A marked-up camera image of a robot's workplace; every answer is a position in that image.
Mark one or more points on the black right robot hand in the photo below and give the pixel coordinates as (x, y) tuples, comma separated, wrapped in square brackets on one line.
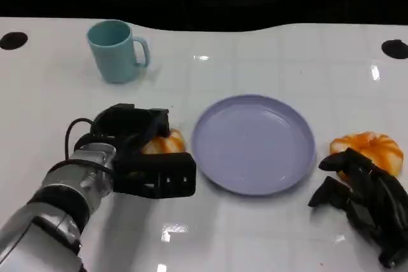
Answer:
[(376, 198)]

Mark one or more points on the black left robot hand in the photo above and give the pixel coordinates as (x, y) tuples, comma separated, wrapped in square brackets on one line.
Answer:
[(127, 122)]

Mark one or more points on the orange and white bread roll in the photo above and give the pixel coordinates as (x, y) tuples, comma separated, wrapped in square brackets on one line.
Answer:
[(169, 144), (373, 146)]

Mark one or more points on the pale green mug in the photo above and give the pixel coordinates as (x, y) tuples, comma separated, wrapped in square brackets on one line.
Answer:
[(111, 55)]

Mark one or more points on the lilac plate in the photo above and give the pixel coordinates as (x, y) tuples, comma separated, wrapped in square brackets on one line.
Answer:
[(253, 146)]

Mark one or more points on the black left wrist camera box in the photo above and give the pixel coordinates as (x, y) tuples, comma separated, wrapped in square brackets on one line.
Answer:
[(165, 176)]

